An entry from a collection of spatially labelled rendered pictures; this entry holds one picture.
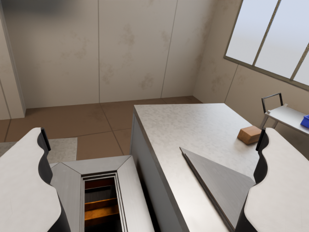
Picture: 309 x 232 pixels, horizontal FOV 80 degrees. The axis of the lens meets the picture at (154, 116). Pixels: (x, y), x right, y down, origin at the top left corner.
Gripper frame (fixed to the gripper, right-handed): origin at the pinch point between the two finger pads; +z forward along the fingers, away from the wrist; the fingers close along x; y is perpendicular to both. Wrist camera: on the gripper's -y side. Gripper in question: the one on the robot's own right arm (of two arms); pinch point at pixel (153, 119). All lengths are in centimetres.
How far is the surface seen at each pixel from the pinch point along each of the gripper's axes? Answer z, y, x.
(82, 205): 34, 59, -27
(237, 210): 21, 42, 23
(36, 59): 241, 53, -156
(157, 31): 317, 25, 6
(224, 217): 19, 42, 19
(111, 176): 50, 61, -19
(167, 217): 26, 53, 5
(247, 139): 56, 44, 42
